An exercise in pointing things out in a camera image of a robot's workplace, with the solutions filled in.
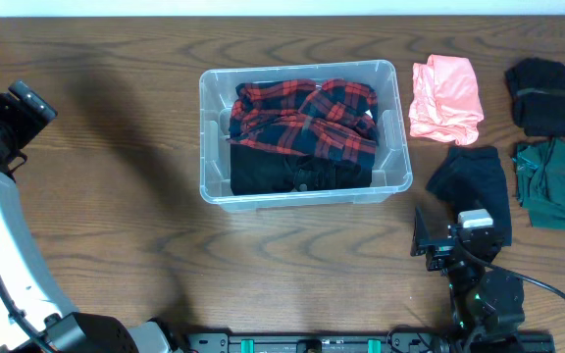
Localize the red navy plaid shirt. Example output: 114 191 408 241
229 78 379 169

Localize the black buttoned garment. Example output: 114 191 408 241
230 144 372 195

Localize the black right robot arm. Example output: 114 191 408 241
410 209 525 352

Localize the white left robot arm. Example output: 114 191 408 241
0 80 179 352

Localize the dark navy folded garment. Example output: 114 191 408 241
426 146 512 246

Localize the dark green folded garment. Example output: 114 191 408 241
513 138 565 230

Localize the pink folded garment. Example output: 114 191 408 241
408 55 485 146

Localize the black garment with band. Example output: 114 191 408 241
505 58 565 137

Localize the clear plastic storage bin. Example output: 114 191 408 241
199 60 413 212

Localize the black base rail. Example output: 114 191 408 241
178 326 556 353

